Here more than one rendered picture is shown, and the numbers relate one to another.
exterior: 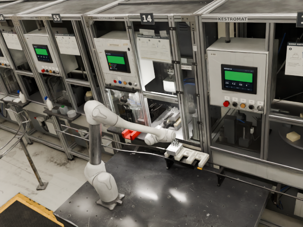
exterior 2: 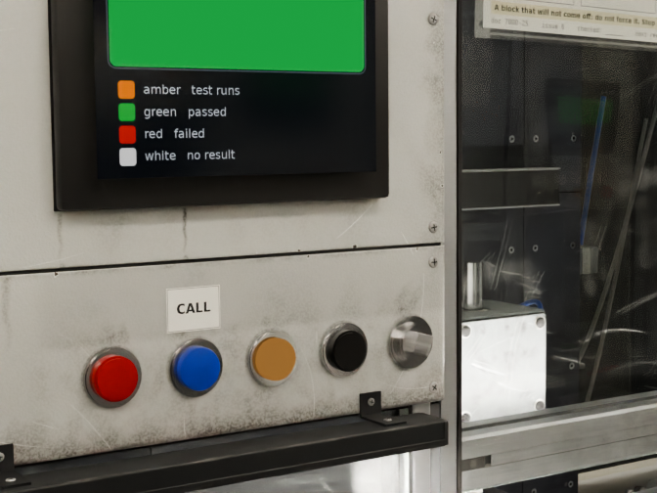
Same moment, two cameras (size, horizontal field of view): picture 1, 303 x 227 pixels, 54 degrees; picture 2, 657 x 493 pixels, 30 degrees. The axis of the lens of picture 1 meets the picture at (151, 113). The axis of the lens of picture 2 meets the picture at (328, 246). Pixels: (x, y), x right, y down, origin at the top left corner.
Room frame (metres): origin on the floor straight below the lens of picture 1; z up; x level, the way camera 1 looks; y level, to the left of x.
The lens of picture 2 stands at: (2.21, 0.98, 1.57)
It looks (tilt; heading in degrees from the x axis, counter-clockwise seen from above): 5 degrees down; 289
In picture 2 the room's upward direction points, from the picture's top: 1 degrees counter-clockwise
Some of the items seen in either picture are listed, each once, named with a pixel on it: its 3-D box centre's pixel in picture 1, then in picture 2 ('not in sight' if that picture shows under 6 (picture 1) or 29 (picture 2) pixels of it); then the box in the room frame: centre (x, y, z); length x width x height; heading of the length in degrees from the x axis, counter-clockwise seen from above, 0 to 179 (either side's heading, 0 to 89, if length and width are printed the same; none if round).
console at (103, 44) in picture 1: (124, 59); (126, 105); (2.65, 0.16, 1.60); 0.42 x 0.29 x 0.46; 51
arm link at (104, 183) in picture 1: (105, 185); not in sight; (1.85, 0.48, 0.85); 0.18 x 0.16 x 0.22; 32
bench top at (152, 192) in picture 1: (160, 201); not in sight; (1.75, 0.06, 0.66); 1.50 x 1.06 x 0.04; 51
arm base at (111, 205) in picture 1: (112, 198); not in sight; (1.83, 0.46, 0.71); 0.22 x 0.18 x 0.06; 51
